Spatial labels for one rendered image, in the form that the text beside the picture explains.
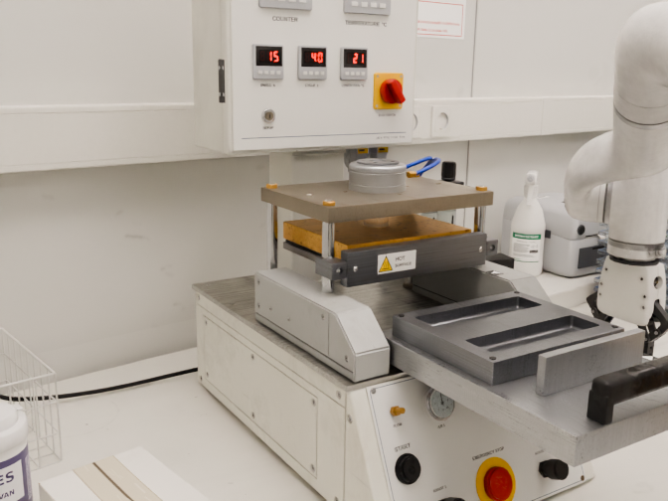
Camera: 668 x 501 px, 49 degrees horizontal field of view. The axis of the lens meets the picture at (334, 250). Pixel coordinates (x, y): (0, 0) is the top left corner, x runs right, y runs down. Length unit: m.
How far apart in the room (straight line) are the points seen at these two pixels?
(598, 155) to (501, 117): 0.77
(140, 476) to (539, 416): 0.43
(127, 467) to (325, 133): 0.55
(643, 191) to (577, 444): 0.61
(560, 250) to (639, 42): 0.98
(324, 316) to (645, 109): 0.47
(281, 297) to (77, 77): 0.55
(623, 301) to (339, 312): 0.57
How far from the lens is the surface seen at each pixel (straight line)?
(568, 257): 1.82
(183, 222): 1.40
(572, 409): 0.73
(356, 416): 0.83
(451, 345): 0.78
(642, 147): 1.06
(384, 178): 0.99
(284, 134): 1.09
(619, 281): 1.27
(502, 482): 0.94
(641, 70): 0.93
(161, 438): 1.12
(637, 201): 1.22
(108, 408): 1.23
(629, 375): 0.71
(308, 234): 0.99
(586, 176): 1.15
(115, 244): 1.35
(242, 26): 1.05
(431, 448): 0.89
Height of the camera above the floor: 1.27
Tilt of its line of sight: 14 degrees down
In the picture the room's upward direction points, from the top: 1 degrees clockwise
